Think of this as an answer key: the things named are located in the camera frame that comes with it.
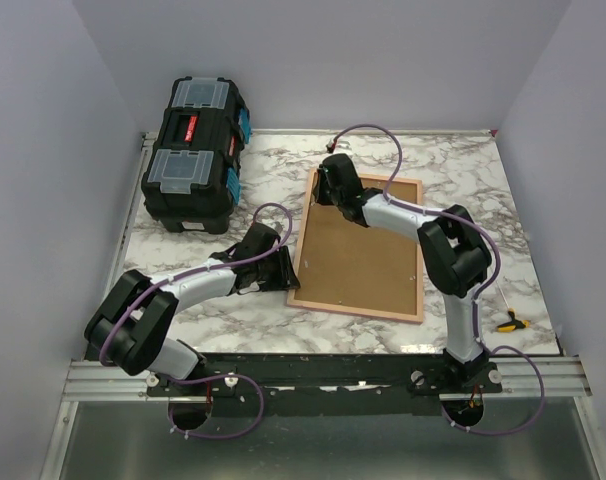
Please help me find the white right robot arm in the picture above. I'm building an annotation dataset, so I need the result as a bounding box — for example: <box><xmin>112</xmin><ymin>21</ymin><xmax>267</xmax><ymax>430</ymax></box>
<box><xmin>313</xmin><ymin>154</ymin><xmax>492</xmax><ymax>392</ymax></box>

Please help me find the pink picture frame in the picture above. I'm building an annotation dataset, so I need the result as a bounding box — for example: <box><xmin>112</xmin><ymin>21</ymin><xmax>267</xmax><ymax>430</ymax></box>
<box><xmin>287</xmin><ymin>169</ymin><xmax>424</xmax><ymax>324</ymax></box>

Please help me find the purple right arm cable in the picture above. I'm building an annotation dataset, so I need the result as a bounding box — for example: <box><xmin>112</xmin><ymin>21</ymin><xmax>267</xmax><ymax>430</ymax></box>
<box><xmin>327</xmin><ymin>124</ymin><xmax>548</xmax><ymax>436</ymax></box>

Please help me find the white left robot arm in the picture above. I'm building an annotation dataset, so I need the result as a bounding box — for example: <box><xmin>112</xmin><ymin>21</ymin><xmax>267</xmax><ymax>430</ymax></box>
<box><xmin>84</xmin><ymin>223</ymin><xmax>300</xmax><ymax>395</ymax></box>

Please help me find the black plastic toolbox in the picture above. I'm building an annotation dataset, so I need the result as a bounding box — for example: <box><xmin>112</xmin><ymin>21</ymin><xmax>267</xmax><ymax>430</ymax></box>
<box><xmin>141</xmin><ymin>76</ymin><xmax>251</xmax><ymax>235</ymax></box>

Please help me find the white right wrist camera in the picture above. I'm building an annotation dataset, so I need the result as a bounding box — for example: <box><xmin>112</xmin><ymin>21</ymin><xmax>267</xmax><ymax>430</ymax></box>
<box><xmin>326</xmin><ymin>141</ymin><xmax>351</xmax><ymax>153</ymax></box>

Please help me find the black mounting base rail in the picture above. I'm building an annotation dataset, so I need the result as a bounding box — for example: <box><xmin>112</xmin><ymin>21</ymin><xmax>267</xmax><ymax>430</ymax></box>
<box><xmin>147</xmin><ymin>353</ymin><xmax>502</xmax><ymax>417</ymax></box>

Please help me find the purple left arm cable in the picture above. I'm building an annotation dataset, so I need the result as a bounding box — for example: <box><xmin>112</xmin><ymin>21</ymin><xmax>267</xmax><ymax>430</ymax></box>
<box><xmin>98</xmin><ymin>202</ymin><xmax>294</xmax><ymax>442</ymax></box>

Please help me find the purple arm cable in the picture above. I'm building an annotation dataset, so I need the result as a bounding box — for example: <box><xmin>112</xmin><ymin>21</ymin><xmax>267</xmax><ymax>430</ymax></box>
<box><xmin>98</xmin><ymin>202</ymin><xmax>294</xmax><ymax>442</ymax></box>
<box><xmin>327</xmin><ymin>124</ymin><xmax>548</xmax><ymax>436</ymax></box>

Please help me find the aluminium table rail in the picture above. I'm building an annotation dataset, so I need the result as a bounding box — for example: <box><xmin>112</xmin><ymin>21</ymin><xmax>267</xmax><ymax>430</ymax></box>
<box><xmin>58</xmin><ymin>130</ymin><xmax>146</xmax><ymax>386</ymax></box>

